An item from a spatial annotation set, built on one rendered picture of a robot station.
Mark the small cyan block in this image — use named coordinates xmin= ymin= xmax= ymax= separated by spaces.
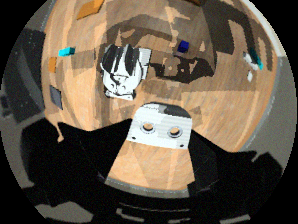
xmin=59 ymin=47 xmax=74 ymax=56

